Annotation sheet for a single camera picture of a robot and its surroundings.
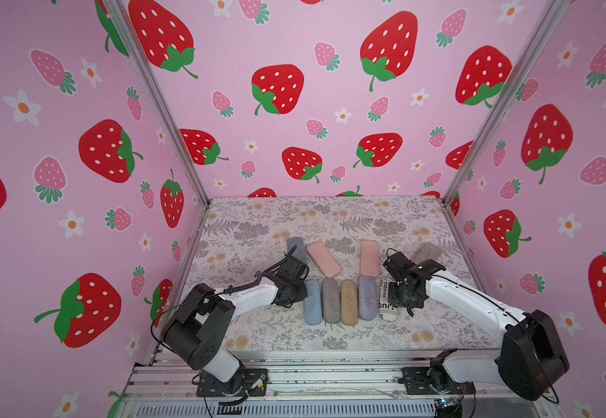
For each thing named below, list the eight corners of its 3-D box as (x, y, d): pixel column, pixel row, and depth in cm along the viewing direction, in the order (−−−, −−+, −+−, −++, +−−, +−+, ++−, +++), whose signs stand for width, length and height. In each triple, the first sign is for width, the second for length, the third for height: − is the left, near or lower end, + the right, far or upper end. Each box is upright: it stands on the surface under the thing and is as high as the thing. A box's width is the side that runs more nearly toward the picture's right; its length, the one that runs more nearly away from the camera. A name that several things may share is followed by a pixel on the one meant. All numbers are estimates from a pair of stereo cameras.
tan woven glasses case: (341, 325, 87) (342, 321, 84) (339, 284, 96) (339, 279, 94) (359, 325, 87) (361, 321, 84) (355, 284, 96) (356, 279, 94)
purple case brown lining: (357, 319, 88) (358, 316, 85) (358, 278, 97) (359, 274, 95) (377, 321, 87) (379, 318, 85) (376, 280, 97) (377, 276, 95)
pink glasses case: (326, 280, 97) (326, 278, 95) (303, 247, 107) (303, 244, 105) (342, 271, 100) (343, 268, 98) (319, 240, 109) (319, 236, 108)
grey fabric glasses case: (322, 323, 86) (323, 320, 84) (321, 282, 96) (322, 278, 94) (340, 323, 86) (341, 320, 84) (337, 282, 96) (338, 278, 94)
